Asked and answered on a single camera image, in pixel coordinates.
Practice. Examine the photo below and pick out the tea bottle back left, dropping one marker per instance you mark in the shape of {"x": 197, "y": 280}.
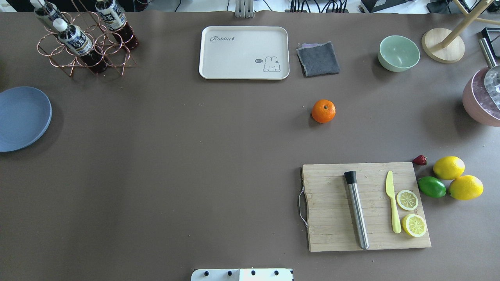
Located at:
{"x": 47, "y": 13}

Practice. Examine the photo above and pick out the metal ice scoop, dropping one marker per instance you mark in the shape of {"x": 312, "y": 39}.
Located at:
{"x": 492, "y": 76}

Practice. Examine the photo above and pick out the tea bottle front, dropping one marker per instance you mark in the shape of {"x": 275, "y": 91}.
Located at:
{"x": 80, "y": 45}

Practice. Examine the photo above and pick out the metal bracket table edge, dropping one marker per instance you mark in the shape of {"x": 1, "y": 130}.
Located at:
{"x": 244, "y": 8}

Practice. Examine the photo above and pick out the tea bottle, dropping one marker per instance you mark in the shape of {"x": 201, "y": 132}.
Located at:
{"x": 47, "y": 13}
{"x": 116, "y": 22}
{"x": 80, "y": 45}

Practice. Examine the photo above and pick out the yellow plastic knife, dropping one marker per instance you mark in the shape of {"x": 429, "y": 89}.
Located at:
{"x": 390, "y": 192}

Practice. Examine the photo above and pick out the copper wire bottle rack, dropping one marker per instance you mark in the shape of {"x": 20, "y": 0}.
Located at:
{"x": 89, "y": 21}

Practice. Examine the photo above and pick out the pink bowl with ice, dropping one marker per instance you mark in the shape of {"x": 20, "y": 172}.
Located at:
{"x": 478, "y": 103}

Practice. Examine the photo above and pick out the grey folded cloth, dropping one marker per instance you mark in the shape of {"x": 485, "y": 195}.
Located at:
{"x": 318, "y": 59}

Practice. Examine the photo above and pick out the yellow lemon upper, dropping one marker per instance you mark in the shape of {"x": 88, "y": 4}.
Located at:
{"x": 449, "y": 168}

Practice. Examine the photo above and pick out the wooden cup stand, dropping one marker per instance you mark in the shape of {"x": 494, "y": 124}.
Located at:
{"x": 446, "y": 46}

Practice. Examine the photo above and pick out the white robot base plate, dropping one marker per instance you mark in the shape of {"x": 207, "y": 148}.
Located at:
{"x": 250, "y": 274}

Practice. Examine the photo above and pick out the orange mandarin fruit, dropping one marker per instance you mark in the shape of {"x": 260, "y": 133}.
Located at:
{"x": 323, "y": 111}

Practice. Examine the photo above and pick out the blue round plate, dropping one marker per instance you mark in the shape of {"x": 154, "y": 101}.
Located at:
{"x": 25, "y": 114}

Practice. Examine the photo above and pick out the yellow lemon lower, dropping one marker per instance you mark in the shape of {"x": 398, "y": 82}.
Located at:
{"x": 466, "y": 187}

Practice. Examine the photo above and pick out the green bowl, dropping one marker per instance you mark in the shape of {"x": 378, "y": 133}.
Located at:
{"x": 397, "y": 53}

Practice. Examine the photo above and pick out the lemon half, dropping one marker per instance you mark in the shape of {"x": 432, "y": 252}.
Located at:
{"x": 414, "y": 225}
{"x": 407, "y": 200}

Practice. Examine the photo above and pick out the red strawberry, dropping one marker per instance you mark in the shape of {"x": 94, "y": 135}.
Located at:
{"x": 420, "y": 160}

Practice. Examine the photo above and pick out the green lime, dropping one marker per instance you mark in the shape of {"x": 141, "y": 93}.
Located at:
{"x": 432, "y": 186}

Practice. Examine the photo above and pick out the steel muddler black tip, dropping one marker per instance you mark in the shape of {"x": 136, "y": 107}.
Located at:
{"x": 351, "y": 180}

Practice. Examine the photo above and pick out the bamboo cutting board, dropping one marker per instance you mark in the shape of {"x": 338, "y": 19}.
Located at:
{"x": 331, "y": 219}

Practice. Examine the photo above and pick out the lemon half lower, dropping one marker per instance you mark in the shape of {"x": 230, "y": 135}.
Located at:
{"x": 414, "y": 225}

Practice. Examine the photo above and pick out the lemon half upper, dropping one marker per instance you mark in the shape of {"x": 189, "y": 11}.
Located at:
{"x": 407, "y": 200}

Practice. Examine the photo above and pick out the cream rabbit tray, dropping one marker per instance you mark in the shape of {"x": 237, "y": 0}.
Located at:
{"x": 244, "y": 53}

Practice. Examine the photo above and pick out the tea bottle back right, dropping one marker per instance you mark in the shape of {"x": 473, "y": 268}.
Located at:
{"x": 116, "y": 22}

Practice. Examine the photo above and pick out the yellow lemon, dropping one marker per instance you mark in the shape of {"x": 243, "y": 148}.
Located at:
{"x": 449, "y": 168}
{"x": 466, "y": 187}

